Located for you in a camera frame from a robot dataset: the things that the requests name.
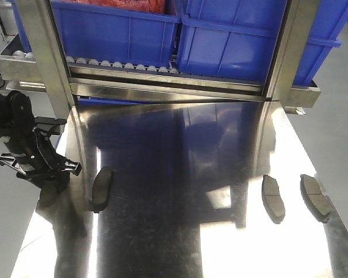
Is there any blue plastic bin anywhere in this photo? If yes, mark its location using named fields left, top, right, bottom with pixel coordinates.
left=177, top=1, right=348, bottom=86
left=11, top=0, right=183, bottom=68

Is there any stainless steel roller rack frame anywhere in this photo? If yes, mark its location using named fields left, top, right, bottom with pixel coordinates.
left=0, top=1, right=321, bottom=118

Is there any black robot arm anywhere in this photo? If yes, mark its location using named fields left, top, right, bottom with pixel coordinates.
left=0, top=90, right=81, bottom=206

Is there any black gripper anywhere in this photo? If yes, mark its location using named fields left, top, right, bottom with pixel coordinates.
left=0, top=116, right=82, bottom=206

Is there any left blue plastic bin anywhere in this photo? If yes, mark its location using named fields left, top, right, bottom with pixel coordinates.
left=11, top=0, right=183, bottom=68

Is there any lower blue bin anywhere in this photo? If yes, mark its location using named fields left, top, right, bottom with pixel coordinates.
left=78, top=98, right=146, bottom=105

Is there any grey brake pad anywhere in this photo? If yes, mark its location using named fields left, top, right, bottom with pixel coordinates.
left=300, top=174, right=332, bottom=223
left=262, top=175, right=285, bottom=224
left=92, top=167, right=113, bottom=213

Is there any right blue plastic bin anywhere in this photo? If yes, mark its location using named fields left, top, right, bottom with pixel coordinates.
left=177, top=1, right=348, bottom=86

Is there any red material in bin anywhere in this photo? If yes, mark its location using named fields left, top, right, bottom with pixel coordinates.
left=77, top=0, right=166, bottom=13

